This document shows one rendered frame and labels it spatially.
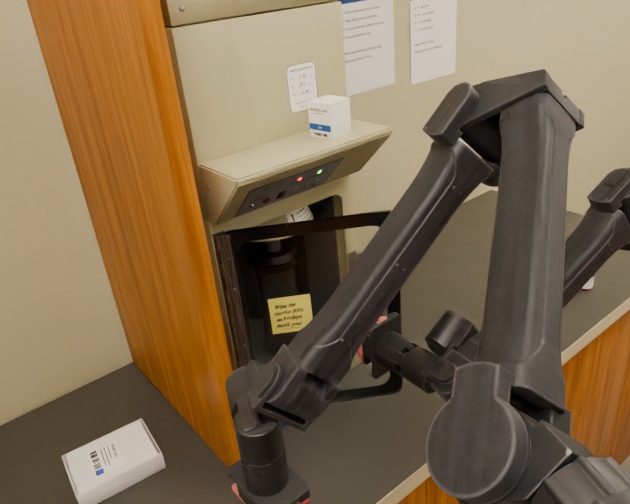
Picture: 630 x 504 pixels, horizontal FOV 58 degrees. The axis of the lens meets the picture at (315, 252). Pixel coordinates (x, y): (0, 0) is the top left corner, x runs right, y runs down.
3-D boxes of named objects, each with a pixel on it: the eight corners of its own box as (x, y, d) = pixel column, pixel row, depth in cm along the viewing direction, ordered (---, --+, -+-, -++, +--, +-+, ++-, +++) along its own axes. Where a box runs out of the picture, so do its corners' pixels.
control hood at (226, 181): (207, 222, 94) (196, 164, 90) (352, 168, 111) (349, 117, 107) (244, 243, 86) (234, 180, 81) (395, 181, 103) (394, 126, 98)
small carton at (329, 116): (310, 136, 98) (307, 101, 95) (330, 128, 101) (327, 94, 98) (332, 140, 94) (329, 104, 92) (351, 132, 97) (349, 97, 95)
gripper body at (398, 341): (392, 309, 95) (426, 327, 90) (394, 357, 100) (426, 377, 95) (364, 325, 92) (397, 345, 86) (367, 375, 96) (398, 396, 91)
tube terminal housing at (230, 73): (189, 375, 134) (105, 24, 98) (299, 318, 151) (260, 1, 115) (247, 432, 116) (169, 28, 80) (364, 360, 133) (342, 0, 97)
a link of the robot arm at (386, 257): (481, 83, 61) (538, 141, 66) (451, 80, 66) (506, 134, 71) (253, 405, 64) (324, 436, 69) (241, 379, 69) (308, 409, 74)
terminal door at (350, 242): (251, 412, 114) (218, 231, 95) (402, 390, 116) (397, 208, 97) (251, 414, 113) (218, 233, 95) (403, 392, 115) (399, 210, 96)
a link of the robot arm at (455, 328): (445, 385, 78) (473, 416, 83) (492, 320, 81) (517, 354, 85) (391, 355, 88) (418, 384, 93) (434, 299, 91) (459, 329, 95)
